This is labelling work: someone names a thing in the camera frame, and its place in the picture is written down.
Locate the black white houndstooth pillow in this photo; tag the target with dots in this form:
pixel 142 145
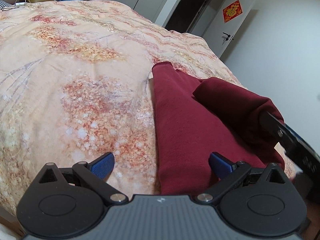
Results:
pixel 5 6

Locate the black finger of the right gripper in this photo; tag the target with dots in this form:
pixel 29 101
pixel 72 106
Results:
pixel 296 148

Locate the dark red long-sleeve shirt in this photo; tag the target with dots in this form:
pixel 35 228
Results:
pixel 195 117

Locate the white charger with cable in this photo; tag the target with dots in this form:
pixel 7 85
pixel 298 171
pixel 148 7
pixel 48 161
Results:
pixel 18 4

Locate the red fu door decoration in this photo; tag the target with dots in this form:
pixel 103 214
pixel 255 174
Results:
pixel 231 11

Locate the floral peach quilt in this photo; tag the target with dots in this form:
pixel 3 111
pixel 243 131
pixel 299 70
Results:
pixel 76 83

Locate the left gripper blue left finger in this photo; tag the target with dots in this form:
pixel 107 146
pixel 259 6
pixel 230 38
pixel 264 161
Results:
pixel 93 175

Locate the white room door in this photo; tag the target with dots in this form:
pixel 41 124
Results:
pixel 214 32

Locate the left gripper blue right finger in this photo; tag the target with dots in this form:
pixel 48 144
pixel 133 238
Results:
pixel 230 174

